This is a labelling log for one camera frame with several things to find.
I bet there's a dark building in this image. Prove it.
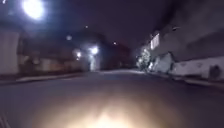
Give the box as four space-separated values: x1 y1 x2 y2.
99 42 135 71

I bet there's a grey asphalt road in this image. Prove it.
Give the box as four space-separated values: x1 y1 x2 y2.
0 69 224 128

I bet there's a row of dark buildings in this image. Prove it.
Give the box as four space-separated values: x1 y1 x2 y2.
17 32 101 75

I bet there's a pale kerb strip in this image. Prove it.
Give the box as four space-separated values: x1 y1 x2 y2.
146 71 224 90
0 71 84 86

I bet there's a large grey building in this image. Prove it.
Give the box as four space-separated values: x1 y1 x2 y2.
139 0 224 81

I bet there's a street lamp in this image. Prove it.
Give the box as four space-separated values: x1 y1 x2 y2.
22 0 46 20

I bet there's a pale wall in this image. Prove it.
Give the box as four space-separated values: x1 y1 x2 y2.
0 30 20 76

